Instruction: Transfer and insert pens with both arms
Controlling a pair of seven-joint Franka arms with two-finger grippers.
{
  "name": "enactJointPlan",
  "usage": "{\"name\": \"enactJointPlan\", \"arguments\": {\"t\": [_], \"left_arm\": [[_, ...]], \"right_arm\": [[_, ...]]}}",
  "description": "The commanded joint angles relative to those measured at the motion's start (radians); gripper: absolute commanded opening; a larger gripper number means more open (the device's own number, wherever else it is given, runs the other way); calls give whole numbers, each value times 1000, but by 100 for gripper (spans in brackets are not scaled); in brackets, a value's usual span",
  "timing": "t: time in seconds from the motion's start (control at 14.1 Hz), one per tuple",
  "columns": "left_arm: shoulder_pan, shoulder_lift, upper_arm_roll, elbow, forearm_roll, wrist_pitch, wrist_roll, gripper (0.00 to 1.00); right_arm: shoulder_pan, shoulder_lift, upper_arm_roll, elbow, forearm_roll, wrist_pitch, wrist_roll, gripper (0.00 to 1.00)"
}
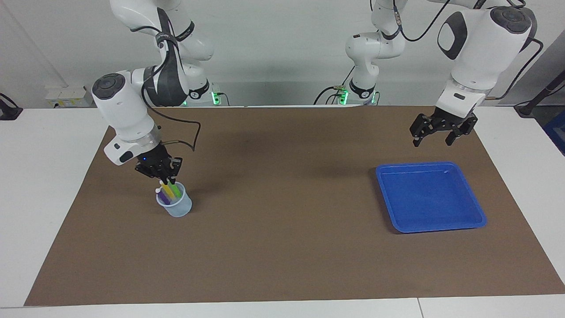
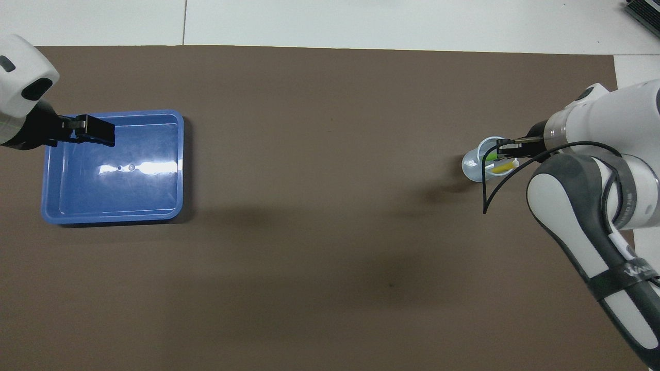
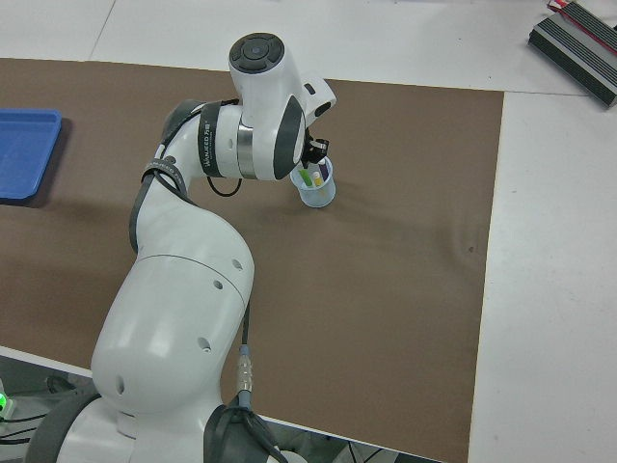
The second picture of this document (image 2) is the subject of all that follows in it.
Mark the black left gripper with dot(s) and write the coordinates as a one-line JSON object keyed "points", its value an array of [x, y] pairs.
{"points": [[36, 129]]}

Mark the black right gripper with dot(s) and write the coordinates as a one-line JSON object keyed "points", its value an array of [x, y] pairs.
{"points": [[536, 139]]}

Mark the green pen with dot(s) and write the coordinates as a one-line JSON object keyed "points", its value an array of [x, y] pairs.
{"points": [[491, 155]]}

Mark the yellow pen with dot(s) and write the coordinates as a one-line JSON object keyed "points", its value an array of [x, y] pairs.
{"points": [[502, 167]]}

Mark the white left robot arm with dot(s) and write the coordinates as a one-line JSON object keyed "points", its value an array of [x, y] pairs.
{"points": [[20, 77]]}

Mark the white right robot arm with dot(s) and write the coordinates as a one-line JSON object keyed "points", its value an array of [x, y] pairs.
{"points": [[593, 206]]}

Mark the translucent plastic cup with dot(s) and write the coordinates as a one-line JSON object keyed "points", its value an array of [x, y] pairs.
{"points": [[472, 167]]}

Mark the blue plastic tray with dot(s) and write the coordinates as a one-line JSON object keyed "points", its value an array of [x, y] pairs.
{"points": [[113, 201]]}

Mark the grey ribbed device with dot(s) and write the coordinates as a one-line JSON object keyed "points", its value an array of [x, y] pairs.
{"points": [[647, 13]]}

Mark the brown table mat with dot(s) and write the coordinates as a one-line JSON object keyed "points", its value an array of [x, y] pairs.
{"points": [[330, 257]]}

